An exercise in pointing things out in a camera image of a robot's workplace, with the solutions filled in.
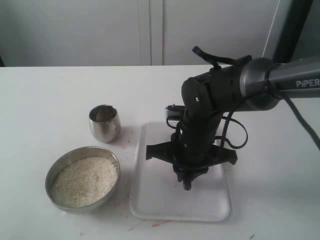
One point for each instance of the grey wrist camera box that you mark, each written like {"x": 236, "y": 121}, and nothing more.
{"x": 174, "y": 111}

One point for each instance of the steel cup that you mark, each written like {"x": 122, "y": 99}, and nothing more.
{"x": 104, "y": 123}

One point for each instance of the brown wooden spoon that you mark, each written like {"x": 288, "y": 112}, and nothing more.
{"x": 187, "y": 182}

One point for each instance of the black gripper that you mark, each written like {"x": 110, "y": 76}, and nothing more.
{"x": 191, "y": 146}

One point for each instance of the white cabinet with doors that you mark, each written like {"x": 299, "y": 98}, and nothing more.
{"x": 36, "y": 33}

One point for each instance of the black vertical post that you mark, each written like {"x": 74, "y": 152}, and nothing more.
{"x": 291, "y": 31}

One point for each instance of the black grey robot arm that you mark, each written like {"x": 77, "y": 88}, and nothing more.
{"x": 210, "y": 99}

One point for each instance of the steel bowl of rice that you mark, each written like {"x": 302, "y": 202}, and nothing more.
{"x": 83, "y": 179}

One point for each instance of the white plastic tray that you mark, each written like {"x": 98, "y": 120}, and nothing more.
{"x": 156, "y": 193}

